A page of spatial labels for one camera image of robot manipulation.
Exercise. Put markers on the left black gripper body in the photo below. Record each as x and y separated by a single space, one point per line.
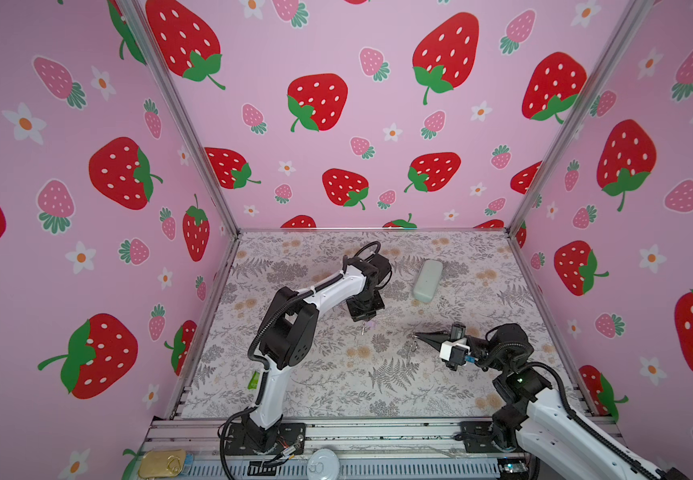
366 307

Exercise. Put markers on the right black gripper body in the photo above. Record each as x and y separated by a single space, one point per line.
480 354

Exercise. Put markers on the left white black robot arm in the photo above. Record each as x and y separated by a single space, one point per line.
286 335

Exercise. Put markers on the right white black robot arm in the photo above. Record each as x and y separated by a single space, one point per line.
537 416

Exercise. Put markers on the pale green glasses case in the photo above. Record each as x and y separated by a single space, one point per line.
428 280

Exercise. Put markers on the green snack packet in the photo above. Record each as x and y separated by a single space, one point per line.
254 381

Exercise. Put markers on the white round device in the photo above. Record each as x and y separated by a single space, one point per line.
323 465

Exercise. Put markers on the gold tin can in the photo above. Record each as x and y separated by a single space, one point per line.
162 464

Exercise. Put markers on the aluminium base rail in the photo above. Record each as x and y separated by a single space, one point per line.
391 448

